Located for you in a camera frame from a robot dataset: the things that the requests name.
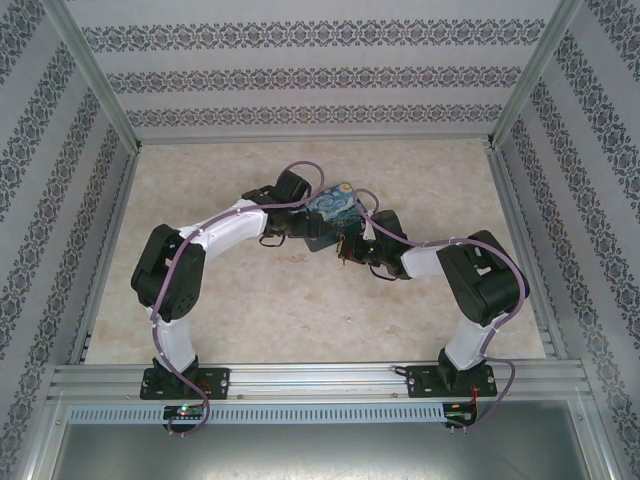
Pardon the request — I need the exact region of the starry night print mat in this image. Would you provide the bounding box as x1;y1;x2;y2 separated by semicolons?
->
302;180;380;253

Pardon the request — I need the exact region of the small circuit board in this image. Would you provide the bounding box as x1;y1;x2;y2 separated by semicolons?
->
446;399;479;426
163;403;207;422

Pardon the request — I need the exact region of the grey sheet metal panel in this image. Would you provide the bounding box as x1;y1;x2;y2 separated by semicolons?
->
47;418;596;480

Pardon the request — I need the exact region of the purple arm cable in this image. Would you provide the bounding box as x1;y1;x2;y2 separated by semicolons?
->
148;159;329;441
352;187;531;431

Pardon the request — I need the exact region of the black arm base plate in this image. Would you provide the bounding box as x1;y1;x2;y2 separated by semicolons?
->
141;366;232;402
405;363;500;400

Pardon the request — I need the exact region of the aluminium side rail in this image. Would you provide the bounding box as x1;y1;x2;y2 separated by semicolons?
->
69;147;144;366
487;144;564;361

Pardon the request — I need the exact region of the aluminium front rail beam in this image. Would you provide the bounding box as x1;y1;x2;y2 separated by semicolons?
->
47;363;594;404

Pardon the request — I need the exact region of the slotted grey cable duct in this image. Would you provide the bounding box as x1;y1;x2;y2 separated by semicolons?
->
67;402;446;424

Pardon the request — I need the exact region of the aluminium frame post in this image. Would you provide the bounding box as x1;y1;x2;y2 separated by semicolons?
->
57;0;144;149
569;394;626;480
14;394;71;480
487;0;586;149

